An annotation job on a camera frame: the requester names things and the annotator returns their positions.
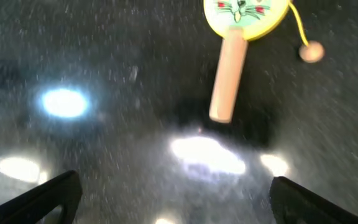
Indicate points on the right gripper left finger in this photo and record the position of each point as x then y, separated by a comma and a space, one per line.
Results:
36, 205

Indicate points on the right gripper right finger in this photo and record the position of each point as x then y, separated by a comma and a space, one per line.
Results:
300, 208

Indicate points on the yellow rattle drum toy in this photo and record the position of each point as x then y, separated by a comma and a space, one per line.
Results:
230, 71

